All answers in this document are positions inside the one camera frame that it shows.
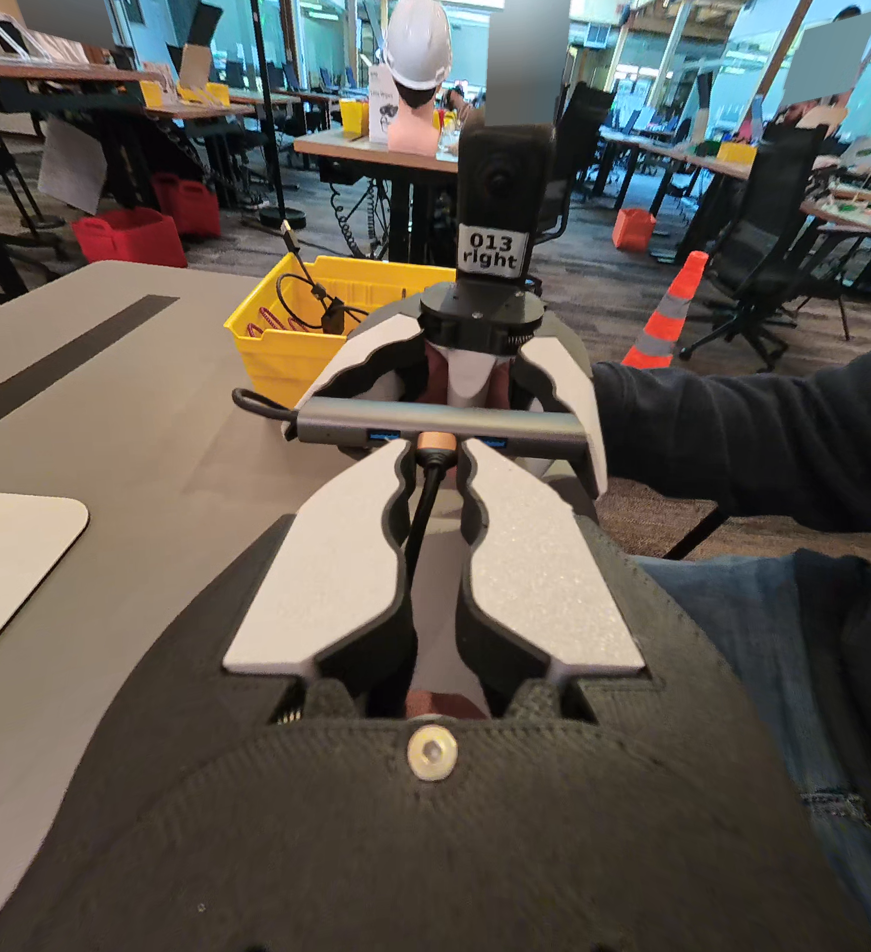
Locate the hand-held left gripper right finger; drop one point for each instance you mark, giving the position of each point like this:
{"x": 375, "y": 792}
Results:
{"x": 547, "y": 580}

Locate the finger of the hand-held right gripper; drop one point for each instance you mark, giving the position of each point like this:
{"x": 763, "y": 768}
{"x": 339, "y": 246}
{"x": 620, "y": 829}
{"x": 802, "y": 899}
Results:
{"x": 361, "y": 346}
{"x": 573, "y": 379}

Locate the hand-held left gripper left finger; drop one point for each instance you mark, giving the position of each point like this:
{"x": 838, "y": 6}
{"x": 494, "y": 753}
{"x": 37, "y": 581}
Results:
{"x": 316, "y": 580}

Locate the grey usb hub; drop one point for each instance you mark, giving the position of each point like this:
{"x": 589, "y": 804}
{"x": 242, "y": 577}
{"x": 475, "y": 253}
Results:
{"x": 495, "y": 416}

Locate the person's right forearm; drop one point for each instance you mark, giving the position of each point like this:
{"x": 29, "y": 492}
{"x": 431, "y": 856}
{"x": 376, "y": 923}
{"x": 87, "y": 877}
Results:
{"x": 740, "y": 446}

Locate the person's right hand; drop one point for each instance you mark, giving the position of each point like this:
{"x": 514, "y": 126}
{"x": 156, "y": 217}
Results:
{"x": 435, "y": 375}

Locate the yellow plastic bin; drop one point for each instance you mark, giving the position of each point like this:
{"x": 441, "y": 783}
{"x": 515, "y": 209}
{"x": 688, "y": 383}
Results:
{"x": 279, "y": 364}

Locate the orange traffic cone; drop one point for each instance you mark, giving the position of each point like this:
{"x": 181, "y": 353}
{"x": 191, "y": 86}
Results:
{"x": 685, "y": 286}

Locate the black slanted bar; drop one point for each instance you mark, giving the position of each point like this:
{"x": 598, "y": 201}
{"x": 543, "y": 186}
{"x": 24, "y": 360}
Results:
{"x": 694, "y": 533}

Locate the orange fabric bag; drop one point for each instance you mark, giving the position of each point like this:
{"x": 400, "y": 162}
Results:
{"x": 633, "y": 232}

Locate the mannequin head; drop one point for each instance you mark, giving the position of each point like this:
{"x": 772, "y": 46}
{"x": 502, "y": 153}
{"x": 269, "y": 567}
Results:
{"x": 413, "y": 126}

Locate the person's jeans-clad legs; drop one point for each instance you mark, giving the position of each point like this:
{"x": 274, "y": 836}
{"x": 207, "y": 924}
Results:
{"x": 740, "y": 632}

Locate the black office chair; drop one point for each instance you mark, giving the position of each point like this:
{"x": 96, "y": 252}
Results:
{"x": 778, "y": 208}
{"x": 588, "y": 126}

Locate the small yellow bin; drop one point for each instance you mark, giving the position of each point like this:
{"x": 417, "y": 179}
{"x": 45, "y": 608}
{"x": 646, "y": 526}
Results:
{"x": 354, "y": 119}

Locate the white product box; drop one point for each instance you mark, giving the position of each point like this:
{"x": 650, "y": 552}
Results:
{"x": 383, "y": 104}

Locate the tall black floor pole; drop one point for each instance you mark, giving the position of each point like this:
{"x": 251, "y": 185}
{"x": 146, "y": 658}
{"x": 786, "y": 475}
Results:
{"x": 270, "y": 111}

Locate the low red fabric bag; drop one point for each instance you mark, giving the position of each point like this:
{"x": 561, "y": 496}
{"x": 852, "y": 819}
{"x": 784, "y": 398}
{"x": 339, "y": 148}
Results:
{"x": 130, "y": 242}

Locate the white hard hat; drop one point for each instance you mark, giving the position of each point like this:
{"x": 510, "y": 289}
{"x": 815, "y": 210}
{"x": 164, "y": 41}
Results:
{"x": 417, "y": 44}

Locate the white document holder stand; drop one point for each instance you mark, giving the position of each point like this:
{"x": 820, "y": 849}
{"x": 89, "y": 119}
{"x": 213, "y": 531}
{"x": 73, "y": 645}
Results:
{"x": 11, "y": 550}

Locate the person's dark jacket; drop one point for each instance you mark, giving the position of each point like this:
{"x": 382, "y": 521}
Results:
{"x": 867, "y": 669}

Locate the white hanging paper sheet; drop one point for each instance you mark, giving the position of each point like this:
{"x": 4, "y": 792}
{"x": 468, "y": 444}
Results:
{"x": 71, "y": 167}

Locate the long wooden desk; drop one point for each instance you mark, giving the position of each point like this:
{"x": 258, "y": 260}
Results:
{"x": 48, "y": 72}

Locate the grey tablet on stand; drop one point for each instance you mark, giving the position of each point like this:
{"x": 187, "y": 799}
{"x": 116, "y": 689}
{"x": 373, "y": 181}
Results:
{"x": 8, "y": 33}

